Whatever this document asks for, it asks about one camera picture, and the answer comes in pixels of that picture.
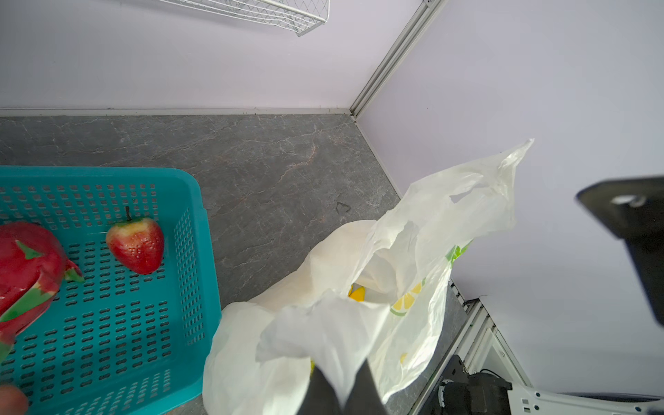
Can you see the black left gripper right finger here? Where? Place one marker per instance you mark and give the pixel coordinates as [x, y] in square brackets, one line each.
[364, 398]

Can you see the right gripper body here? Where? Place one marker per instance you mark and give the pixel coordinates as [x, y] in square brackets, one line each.
[632, 210]

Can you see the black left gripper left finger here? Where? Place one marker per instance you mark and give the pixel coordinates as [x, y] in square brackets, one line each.
[320, 398]

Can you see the white plastic bag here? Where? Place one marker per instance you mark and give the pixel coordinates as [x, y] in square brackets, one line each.
[373, 290]

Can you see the teal plastic basket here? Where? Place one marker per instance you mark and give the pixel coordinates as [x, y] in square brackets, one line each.
[118, 342]

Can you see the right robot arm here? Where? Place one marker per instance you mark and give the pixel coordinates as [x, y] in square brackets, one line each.
[479, 374]

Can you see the red fake strawberry with stem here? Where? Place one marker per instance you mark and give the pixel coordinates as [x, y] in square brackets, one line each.
[138, 244]

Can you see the small fake peach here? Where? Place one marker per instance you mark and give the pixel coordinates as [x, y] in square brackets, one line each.
[13, 401]

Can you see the white wire shelf basket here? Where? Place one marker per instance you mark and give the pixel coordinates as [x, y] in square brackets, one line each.
[297, 16]

